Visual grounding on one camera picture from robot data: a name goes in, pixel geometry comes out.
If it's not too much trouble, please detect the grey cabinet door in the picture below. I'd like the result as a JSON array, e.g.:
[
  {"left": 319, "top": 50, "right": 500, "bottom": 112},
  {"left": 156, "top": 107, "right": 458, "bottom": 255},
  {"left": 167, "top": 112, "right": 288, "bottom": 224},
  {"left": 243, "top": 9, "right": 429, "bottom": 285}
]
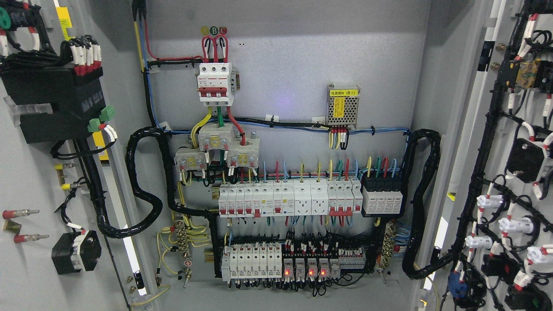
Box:
[
  {"left": 1, "top": 0, "right": 149, "bottom": 311},
  {"left": 404, "top": 0, "right": 552, "bottom": 311}
]

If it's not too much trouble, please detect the grey current transformer right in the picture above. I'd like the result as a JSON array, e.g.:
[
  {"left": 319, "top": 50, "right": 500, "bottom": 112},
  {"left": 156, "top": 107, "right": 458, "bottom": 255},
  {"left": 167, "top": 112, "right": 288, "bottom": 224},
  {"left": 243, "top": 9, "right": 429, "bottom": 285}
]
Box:
[{"left": 227, "top": 138, "right": 260, "bottom": 168}]

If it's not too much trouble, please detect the grey current transformer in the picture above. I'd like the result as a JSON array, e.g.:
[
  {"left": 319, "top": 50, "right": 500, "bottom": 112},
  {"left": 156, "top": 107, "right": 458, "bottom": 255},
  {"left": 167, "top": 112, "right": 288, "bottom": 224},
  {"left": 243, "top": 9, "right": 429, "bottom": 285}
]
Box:
[
  {"left": 174, "top": 147, "right": 209, "bottom": 172},
  {"left": 227, "top": 138, "right": 260, "bottom": 168},
  {"left": 198, "top": 123, "right": 236, "bottom": 151}
]

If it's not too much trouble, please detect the upper white breaker row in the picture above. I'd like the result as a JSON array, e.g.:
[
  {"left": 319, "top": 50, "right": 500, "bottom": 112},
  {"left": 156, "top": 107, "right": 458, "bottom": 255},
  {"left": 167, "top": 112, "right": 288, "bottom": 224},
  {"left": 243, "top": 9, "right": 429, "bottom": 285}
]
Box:
[{"left": 219, "top": 178, "right": 362, "bottom": 217}]

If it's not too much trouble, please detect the grey current transformer middle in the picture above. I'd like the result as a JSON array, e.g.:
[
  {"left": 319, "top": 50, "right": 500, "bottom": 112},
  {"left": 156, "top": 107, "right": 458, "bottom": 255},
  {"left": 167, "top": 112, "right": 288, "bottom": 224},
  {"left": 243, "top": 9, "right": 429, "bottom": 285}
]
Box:
[{"left": 198, "top": 123, "right": 236, "bottom": 151}]

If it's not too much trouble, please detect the metal mesh power supply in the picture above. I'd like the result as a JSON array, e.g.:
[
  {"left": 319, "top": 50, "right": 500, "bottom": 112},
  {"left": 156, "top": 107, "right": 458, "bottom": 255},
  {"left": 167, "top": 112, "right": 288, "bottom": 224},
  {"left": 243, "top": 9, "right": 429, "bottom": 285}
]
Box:
[{"left": 326, "top": 83, "right": 361, "bottom": 128}]

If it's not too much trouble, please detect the grey current transformer left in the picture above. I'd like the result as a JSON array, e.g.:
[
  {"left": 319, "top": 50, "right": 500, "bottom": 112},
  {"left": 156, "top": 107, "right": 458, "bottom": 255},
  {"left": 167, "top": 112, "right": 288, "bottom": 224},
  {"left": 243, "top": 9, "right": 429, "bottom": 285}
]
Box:
[{"left": 174, "top": 147, "right": 209, "bottom": 172}]

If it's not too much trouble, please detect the red three pole main breaker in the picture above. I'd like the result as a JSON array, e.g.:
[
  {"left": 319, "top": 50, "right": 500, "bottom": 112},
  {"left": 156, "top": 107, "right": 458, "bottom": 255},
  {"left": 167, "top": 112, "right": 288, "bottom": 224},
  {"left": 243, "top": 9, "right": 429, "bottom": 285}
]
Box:
[{"left": 197, "top": 63, "right": 237, "bottom": 108}]

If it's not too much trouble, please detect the lower relay terminal row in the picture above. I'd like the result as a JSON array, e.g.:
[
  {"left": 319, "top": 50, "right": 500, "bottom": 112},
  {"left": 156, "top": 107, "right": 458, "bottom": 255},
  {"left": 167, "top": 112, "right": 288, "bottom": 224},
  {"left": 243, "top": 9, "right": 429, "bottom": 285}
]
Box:
[{"left": 220, "top": 232, "right": 367, "bottom": 291}]

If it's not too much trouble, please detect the black surge protector block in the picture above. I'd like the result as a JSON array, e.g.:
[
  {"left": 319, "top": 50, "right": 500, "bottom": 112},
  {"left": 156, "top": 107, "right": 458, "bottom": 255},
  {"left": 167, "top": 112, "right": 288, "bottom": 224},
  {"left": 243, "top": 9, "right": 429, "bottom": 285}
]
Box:
[{"left": 362, "top": 175, "right": 404, "bottom": 218}]

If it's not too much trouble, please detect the brass ground terminal bar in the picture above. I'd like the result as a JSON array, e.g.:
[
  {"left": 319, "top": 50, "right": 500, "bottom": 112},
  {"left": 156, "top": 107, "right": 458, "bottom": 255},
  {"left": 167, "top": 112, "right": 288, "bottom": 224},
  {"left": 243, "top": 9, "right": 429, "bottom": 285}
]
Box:
[{"left": 174, "top": 217, "right": 190, "bottom": 260}]

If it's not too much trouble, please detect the black digital power meter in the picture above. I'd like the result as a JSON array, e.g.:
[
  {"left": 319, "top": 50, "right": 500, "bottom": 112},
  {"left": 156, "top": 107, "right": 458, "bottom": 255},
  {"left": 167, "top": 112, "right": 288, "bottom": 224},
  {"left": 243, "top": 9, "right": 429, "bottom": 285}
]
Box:
[{"left": 1, "top": 65, "right": 115, "bottom": 143}]

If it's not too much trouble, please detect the left black cable conduit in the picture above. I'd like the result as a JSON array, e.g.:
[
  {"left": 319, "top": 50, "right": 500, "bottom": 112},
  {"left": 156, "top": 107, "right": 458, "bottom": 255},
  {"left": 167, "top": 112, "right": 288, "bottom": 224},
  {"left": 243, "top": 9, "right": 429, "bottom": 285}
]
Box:
[{"left": 96, "top": 126, "right": 219, "bottom": 239}]

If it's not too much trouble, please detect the white rotary selector switch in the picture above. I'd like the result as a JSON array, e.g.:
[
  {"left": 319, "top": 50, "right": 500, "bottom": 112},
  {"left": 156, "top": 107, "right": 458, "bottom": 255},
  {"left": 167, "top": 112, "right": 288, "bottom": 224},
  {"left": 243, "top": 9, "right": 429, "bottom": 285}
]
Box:
[{"left": 51, "top": 230, "right": 102, "bottom": 274}]

